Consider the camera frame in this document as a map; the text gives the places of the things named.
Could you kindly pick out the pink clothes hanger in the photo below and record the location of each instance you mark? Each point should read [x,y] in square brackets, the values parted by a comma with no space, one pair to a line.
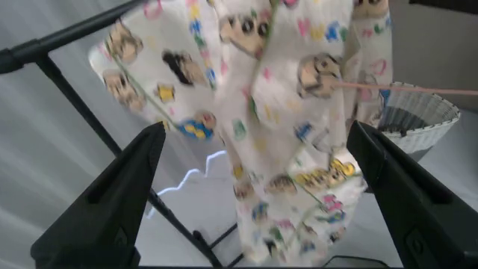
[429,89]

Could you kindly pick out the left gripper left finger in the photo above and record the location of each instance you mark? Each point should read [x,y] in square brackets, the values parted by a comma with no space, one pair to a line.
[112,209]

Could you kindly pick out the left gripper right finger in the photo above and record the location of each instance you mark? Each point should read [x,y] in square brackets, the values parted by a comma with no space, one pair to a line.
[422,216]

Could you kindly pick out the cream printed garment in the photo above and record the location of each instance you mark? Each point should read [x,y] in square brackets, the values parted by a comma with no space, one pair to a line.
[284,112]

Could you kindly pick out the white laundry basket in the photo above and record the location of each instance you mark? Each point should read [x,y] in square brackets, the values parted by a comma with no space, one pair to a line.
[422,138]

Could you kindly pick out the black clothes rack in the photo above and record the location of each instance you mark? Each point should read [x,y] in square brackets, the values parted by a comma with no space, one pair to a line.
[22,52]

